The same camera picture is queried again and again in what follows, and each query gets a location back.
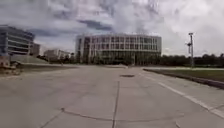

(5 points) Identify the round dark manhole cover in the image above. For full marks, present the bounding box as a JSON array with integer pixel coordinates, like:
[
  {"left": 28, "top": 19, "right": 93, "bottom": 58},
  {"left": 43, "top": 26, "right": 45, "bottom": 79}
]
[{"left": 119, "top": 73, "right": 136, "bottom": 79}]

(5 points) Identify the large curved glass-fronted building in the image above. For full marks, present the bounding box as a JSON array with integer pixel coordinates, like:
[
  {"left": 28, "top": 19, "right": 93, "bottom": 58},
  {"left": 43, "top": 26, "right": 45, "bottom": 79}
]
[{"left": 74, "top": 33, "right": 163, "bottom": 66}]

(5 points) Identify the tall lamp pole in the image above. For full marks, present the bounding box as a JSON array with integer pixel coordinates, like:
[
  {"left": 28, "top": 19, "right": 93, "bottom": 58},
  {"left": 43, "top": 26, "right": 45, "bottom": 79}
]
[{"left": 185, "top": 32, "right": 196, "bottom": 69}]

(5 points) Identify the low pale distant building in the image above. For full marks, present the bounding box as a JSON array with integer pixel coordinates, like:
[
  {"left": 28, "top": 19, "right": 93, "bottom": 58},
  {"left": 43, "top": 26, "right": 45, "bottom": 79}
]
[{"left": 43, "top": 48, "right": 72, "bottom": 62}]

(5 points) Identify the dark kerb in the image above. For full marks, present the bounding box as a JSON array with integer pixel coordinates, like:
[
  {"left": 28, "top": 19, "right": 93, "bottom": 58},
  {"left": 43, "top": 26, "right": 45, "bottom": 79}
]
[{"left": 142, "top": 68, "right": 224, "bottom": 90}]

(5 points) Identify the grey sloped wall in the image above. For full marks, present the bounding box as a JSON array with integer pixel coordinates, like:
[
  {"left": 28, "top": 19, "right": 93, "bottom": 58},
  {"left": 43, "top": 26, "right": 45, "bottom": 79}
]
[{"left": 0, "top": 54, "right": 49, "bottom": 67}]

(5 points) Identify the dark glass office building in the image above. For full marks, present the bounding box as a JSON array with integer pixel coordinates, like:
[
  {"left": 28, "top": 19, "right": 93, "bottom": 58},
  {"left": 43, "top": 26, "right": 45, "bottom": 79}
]
[{"left": 0, "top": 25, "right": 41, "bottom": 57}]

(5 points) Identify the grey concrete slab pavement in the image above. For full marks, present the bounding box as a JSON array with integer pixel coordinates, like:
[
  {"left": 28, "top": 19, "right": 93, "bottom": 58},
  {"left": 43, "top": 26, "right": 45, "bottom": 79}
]
[{"left": 0, "top": 64, "right": 224, "bottom": 128}]

